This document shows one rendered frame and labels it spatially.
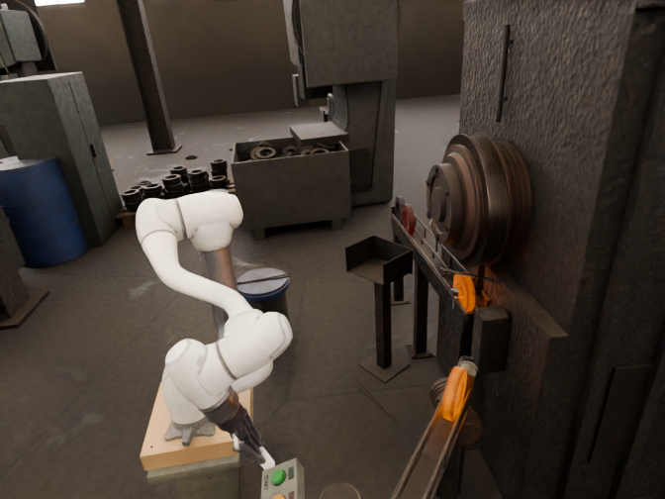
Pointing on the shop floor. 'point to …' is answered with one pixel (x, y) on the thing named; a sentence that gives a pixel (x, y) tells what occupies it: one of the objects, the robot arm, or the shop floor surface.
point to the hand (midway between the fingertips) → (263, 458)
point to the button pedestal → (284, 481)
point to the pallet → (175, 188)
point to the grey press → (349, 83)
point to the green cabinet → (65, 144)
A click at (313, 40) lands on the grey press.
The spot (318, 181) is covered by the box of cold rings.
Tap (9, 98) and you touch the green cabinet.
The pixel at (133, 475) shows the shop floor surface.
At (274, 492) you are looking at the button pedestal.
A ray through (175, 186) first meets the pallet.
